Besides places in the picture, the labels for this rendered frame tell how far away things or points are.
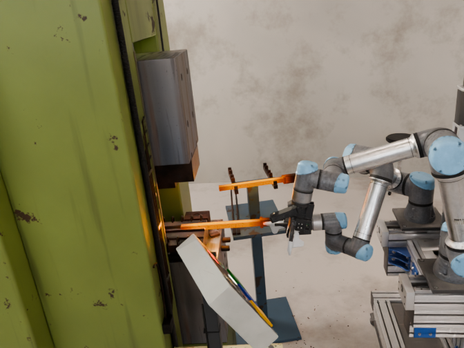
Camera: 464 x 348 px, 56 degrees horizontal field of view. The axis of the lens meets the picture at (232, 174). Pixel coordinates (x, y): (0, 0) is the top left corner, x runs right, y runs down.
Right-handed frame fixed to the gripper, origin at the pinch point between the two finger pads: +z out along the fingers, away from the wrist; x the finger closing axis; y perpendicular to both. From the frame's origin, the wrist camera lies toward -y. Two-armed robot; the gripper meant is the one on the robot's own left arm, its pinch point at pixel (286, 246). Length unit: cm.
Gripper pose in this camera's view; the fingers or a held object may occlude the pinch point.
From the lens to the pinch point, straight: 175.4
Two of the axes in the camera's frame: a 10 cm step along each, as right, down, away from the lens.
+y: 9.9, 1.4, -0.5
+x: 0.9, -3.1, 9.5
